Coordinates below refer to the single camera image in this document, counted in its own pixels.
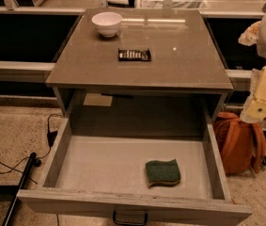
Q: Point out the white ceramic bowl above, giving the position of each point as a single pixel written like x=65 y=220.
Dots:
x=107 y=23

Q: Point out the orange backpack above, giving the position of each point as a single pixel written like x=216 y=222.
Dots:
x=242 y=145

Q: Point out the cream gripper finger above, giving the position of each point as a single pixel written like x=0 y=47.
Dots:
x=250 y=36

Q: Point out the black tray with metal bits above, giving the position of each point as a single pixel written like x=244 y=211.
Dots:
x=134 y=55

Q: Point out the green and yellow sponge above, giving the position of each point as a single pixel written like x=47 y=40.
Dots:
x=163 y=173

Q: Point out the grey wooden cabinet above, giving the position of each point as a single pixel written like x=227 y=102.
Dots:
x=155 y=51

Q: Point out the black drawer handle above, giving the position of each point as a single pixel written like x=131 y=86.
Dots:
x=123 y=220

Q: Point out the open grey top drawer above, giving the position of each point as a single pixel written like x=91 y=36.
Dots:
x=98 y=162

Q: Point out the black power adapter with cable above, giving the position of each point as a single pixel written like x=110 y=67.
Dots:
x=51 y=136

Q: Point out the black metal pole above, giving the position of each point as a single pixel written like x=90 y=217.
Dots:
x=21 y=185

